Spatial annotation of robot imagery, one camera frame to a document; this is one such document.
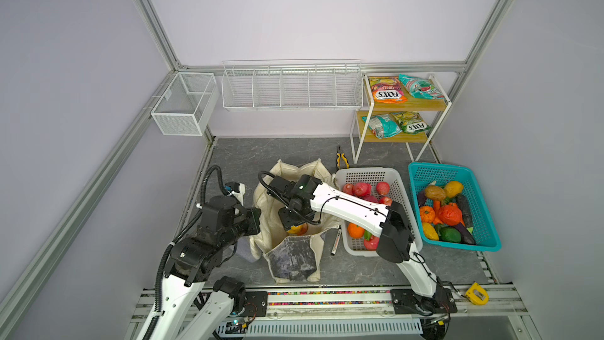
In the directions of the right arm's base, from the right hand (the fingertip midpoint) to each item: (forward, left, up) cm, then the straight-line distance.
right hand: (292, 223), depth 81 cm
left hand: (-3, +8, +13) cm, 15 cm away
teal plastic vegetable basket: (-1, -68, -5) cm, 68 cm away
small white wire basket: (+48, +48, +14) cm, 69 cm away
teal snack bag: (+40, -37, +8) cm, 55 cm away
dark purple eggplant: (-3, -62, -7) cm, 63 cm away
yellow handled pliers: (+40, -20, -9) cm, 45 cm away
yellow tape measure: (-20, -59, -9) cm, 63 cm away
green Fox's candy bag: (+43, -50, +8) cm, 67 cm away
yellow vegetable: (0, -50, -6) cm, 50 cm away
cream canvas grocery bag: (-13, 0, +6) cm, 14 cm away
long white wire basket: (+53, +1, +21) cm, 57 cm away
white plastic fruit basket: (+22, -21, -3) cm, 31 cm away
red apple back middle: (+15, -27, -2) cm, 31 cm away
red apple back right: (+18, -36, -6) cm, 41 cm away
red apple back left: (+18, -22, -6) cm, 29 cm away
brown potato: (+14, -55, -4) cm, 57 cm away
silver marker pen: (-3, -16, -10) cm, 19 cm away
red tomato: (+4, -56, -1) cm, 56 cm away
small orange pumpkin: (+6, -50, -5) cm, 51 cm away
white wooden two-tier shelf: (+52, -64, +6) cm, 83 cm away
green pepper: (-2, -56, -6) cm, 56 cm away
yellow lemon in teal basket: (+17, -64, -5) cm, 67 cm away
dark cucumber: (+11, -66, -6) cm, 67 cm away
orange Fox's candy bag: (+41, -35, +26) cm, 60 cm away
